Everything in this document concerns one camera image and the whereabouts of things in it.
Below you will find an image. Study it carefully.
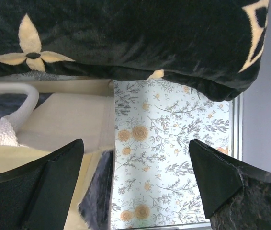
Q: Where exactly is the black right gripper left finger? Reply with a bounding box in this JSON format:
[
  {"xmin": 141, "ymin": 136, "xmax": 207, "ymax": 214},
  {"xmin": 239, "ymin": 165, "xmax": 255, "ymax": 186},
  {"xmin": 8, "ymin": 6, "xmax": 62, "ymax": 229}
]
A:
[{"xmin": 0, "ymin": 139, "xmax": 84, "ymax": 230}]

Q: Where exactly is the beige canvas tote bag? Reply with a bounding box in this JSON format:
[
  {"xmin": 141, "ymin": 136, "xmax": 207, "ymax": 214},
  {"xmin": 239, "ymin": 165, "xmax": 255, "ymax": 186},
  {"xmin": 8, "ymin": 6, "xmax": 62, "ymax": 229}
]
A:
[{"xmin": 0, "ymin": 83, "xmax": 114, "ymax": 230}]

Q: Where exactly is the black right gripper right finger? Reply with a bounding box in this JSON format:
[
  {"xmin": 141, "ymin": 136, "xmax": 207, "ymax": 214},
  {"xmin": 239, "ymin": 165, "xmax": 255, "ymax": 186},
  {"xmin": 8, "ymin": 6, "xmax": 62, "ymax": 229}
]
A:
[{"xmin": 189, "ymin": 139, "xmax": 271, "ymax": 230}]

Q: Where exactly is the black floral plush pillow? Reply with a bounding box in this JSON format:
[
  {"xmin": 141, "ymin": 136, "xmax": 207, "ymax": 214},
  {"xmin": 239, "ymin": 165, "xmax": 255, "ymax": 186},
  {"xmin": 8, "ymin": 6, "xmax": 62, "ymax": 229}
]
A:
[{"xmin": 0, "ymin": 0, "xmax": 269, "ymax": 102}]

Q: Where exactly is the floral table cloth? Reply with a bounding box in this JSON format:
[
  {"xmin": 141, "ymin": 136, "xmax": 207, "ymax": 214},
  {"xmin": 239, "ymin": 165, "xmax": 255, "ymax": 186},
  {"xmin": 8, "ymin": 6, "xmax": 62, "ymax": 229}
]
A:
[{"xmin": 13, "ymin": 71, "xmax": 233, "ymax": 230}]

